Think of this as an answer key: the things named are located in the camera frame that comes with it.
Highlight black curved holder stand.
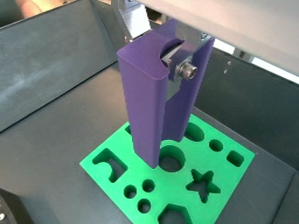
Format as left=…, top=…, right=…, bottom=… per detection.
left=0, top=188, right=33, bottom=224

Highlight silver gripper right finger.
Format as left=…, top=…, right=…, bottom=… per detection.
left=161, top=22, right=212, bottom=99

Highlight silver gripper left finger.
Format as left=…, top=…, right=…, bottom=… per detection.
left=110, top=0, right=150, bottom=43

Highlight green shape sorter board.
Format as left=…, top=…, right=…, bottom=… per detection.
left=80, top=115, right=255, bottom=224

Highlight purple arch block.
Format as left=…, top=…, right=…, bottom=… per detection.
left=117, top=19, right=213, bottom=167

